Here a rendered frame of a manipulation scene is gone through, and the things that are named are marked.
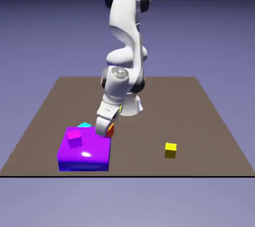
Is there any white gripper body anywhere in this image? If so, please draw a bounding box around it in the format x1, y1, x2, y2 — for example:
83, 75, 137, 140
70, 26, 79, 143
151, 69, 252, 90
95, 116, 114, 137

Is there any small orange cube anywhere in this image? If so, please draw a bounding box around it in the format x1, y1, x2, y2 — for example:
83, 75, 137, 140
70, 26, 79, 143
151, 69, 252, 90
105, 123, 115, 139

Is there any small magenta cube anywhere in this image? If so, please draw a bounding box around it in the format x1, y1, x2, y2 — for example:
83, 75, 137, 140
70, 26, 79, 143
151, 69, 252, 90
66, 130, 83, 149

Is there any small yellow cube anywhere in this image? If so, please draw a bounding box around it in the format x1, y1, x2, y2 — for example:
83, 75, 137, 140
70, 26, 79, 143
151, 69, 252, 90
164, 142, 177, 159

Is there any large purple box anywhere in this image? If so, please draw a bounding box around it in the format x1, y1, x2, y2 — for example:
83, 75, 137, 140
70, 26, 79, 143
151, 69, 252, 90
57, 126, 112, 172

